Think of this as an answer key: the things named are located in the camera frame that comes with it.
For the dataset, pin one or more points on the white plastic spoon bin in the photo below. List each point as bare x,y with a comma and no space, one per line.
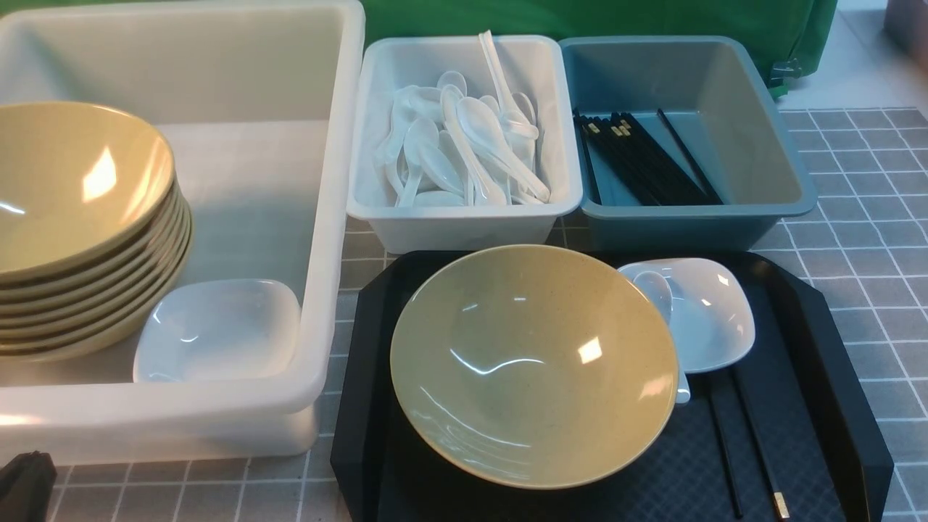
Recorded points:
533,65

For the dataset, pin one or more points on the white square side dish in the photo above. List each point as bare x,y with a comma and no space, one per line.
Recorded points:
712,323

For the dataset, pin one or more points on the blue-grey plastic chopstick bin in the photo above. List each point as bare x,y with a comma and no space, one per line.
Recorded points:
710,90

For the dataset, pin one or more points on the grey checked table mat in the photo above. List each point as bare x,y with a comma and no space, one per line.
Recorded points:
863,247

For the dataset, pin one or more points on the tan noodle bowl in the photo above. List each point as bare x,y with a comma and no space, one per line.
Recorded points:
534,366

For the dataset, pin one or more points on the stack of tan bowls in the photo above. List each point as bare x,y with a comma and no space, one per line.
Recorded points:
78,276

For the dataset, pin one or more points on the white square dish in tub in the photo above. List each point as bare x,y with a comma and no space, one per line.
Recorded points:
219,331

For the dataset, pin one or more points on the pile of white spoons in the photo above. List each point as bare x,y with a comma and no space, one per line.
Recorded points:
444,148

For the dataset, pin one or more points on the large white plastic tub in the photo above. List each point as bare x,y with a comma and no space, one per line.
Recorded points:
257,100

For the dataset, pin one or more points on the white ceramic soup spoon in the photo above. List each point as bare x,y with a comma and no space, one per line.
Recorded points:
656,288

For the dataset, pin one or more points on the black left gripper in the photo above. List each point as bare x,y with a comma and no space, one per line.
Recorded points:
26,486

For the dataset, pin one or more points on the black chopstick gold tip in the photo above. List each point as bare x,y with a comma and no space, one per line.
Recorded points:
777,496

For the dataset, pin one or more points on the lone black chopstick in bin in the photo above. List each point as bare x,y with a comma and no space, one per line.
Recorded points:
693,163

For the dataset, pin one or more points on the black chopstick plain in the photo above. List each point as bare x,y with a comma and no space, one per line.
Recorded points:
711,384

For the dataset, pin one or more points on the upright white spoon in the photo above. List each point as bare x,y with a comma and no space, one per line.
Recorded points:
500,80

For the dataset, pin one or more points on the top tan stacked bowl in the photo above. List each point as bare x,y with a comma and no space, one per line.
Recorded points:
76,179

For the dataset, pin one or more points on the black plastic serving tray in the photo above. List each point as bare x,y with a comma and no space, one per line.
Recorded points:
822,438

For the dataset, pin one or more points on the bundle of black chopsticks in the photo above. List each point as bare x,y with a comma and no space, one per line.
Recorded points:
636,161

